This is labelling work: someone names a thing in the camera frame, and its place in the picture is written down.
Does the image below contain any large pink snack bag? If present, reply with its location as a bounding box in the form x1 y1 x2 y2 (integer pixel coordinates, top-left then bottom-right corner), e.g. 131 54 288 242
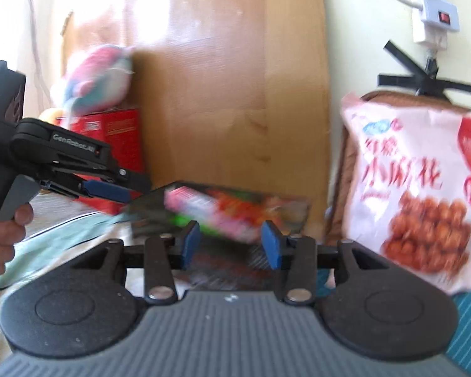
339 92 471 296

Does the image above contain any pastel plush toy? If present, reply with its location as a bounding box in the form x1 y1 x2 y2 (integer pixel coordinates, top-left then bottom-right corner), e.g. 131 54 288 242
51 44 136 121

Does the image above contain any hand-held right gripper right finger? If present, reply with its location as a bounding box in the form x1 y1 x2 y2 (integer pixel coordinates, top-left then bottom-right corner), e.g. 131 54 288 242
261 222 390 305

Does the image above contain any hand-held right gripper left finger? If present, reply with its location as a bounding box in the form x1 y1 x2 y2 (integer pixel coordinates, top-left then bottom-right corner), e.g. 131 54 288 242
76 221 200 305

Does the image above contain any white power strip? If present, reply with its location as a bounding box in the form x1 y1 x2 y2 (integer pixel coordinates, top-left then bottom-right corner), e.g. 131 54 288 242
406 0 462 48

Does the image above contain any yellow duck plush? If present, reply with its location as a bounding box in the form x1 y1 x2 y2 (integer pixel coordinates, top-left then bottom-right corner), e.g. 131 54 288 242
39 108 66 128

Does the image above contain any black cardboard box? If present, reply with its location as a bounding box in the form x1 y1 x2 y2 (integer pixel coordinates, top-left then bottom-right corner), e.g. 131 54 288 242
123 181 313 287

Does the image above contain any brown cardboard box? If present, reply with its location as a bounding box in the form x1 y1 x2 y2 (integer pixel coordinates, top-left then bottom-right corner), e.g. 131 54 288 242
62 0 331 238

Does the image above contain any person's left hand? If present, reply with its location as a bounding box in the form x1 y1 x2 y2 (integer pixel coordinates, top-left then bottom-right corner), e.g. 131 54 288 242
0 202 35 280

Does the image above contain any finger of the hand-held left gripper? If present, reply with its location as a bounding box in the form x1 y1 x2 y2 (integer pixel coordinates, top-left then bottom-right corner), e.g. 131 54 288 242
53 163 152 195
38 178 133 205

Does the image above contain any small pink snack box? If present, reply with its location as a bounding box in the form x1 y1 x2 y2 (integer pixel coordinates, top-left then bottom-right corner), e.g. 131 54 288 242
164 188 260 243

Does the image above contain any red gift box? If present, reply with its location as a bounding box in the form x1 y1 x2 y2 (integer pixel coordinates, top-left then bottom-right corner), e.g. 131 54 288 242
68 108 143 216

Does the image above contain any patterned beige and teal quilt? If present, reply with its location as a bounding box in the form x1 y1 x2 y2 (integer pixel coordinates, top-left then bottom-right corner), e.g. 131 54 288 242
0 192 189 362

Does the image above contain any blue patterned sheet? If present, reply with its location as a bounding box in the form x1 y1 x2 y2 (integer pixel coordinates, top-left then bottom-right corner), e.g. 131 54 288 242
444 291 471 376

